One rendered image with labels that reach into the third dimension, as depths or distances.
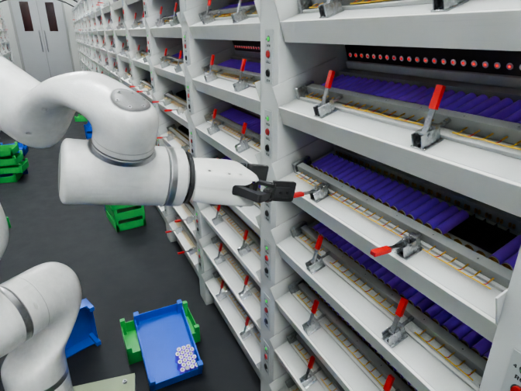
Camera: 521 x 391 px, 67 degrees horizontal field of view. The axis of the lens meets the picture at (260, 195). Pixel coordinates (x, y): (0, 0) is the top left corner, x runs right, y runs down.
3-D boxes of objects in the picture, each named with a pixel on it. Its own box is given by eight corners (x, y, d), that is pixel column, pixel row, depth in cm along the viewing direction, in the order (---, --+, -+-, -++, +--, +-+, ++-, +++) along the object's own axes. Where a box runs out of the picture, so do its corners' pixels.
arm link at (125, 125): (12, 1, 55) (180, 105, 49) (15, 101, 65) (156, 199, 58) (-58, 2, 48) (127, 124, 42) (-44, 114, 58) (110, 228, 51)
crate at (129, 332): (129, 365, 158) (126, 350, 155) (122, 333, 175) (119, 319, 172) (200, 341, 171) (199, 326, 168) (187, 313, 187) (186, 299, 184)
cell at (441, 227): (469, 220, 68) (442, 238, 67) (460, 216, 70) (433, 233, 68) (469, 212, 67) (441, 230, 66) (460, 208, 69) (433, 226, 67)
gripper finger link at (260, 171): (224, 175, 69) (258, 178, 72) (231, 181, 66) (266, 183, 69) (227, 157, 68) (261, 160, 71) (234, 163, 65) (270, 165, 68)
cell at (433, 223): (459, 216, 70) (433, 233, 68) (450, 212, 71) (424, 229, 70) (458, 207, 69) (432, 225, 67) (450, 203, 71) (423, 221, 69)
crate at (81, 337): (18, 373, 155) (25, 385, 149) (5, 333, 147) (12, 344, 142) (93, 335, 174) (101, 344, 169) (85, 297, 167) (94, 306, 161)
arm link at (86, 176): (163, 129, 56) (152, 180, 61) (60, 119, 49) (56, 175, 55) (176, 166, 50) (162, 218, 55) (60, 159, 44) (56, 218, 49)
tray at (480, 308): (497, 347, 53) (497, 299, 49) (281, 195, 104) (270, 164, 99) (590, 271, 59) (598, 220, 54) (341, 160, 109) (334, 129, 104)
